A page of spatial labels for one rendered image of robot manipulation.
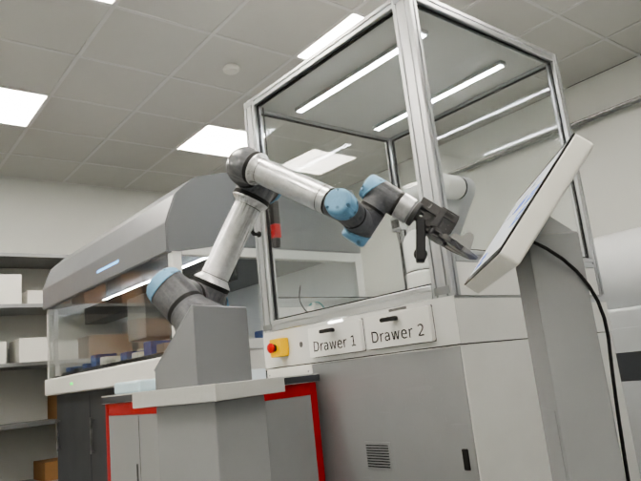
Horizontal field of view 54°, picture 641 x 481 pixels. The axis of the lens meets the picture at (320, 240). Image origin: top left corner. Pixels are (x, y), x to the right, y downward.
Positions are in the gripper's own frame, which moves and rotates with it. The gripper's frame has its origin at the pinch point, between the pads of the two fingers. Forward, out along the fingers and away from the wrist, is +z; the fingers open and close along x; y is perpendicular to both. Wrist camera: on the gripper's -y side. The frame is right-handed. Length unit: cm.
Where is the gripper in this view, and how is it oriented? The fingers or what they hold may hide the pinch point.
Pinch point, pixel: (471, 258)
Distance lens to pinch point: 172.3
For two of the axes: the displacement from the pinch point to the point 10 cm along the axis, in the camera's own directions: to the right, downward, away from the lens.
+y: 5.6, -8.2, 1.2
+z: 8.3, 5.3, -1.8
